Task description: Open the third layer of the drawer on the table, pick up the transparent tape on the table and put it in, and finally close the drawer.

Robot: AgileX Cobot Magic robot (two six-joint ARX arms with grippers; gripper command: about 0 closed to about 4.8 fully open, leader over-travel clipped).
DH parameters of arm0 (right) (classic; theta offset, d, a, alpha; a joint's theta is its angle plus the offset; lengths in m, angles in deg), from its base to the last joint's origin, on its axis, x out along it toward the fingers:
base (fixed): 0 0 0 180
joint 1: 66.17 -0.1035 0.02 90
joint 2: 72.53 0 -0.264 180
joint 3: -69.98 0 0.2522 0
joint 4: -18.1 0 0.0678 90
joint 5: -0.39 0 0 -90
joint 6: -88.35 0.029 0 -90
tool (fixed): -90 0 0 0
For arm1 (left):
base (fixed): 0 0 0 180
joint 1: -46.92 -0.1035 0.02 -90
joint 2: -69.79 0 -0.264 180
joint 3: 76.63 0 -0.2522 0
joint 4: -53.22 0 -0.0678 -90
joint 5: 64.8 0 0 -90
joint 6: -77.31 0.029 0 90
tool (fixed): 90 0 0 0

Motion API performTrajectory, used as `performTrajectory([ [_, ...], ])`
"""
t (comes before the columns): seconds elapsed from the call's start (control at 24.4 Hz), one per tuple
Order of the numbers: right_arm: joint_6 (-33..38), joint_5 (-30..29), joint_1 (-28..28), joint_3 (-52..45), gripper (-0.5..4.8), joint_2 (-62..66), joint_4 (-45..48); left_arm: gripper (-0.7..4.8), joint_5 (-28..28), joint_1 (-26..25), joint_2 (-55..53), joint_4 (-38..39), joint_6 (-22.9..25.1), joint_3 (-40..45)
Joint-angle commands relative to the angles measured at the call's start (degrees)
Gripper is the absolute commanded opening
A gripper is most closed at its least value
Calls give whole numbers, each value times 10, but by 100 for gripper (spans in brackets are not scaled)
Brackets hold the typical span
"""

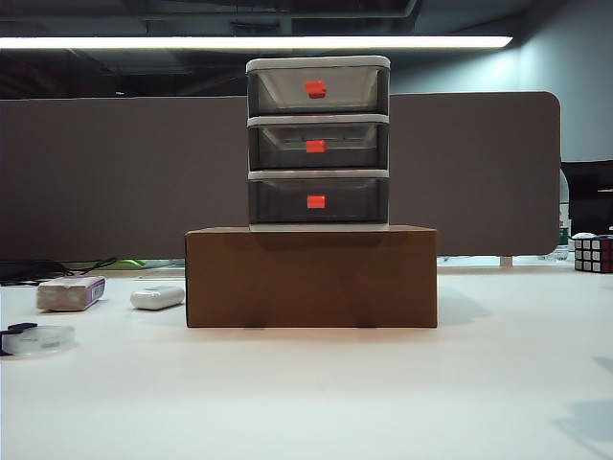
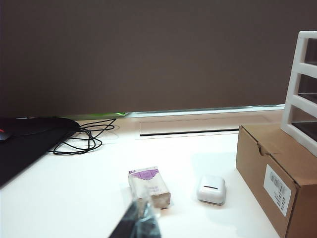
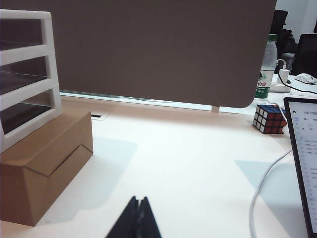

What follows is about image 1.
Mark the transparent tape roll with dispenser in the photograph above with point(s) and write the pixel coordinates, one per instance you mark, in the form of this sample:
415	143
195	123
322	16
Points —
43	339

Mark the brown cardboard box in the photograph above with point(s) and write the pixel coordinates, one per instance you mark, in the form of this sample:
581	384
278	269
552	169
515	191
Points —
311	278

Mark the white oval plastic case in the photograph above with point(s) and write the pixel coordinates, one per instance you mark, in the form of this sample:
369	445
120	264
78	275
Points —
155	297

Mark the grey desk partition panel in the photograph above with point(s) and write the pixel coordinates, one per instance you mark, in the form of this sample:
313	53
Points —
120	182

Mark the long ceiling light strip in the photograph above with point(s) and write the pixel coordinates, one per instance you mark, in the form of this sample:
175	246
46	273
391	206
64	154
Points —
239	42

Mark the white partition foot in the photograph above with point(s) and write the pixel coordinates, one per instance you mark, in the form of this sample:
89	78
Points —
506	261

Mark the beige eraser in purple sleeve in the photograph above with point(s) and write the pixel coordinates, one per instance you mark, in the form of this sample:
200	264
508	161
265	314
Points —
67	293

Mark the black monitor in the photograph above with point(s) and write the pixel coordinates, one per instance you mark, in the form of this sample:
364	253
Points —
591	191

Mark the black Rubik's cube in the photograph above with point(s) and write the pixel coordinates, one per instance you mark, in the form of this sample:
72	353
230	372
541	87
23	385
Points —
594	254

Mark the white plastic drawer cabinet frame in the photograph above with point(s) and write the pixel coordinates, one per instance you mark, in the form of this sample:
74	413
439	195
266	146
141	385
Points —
316	61

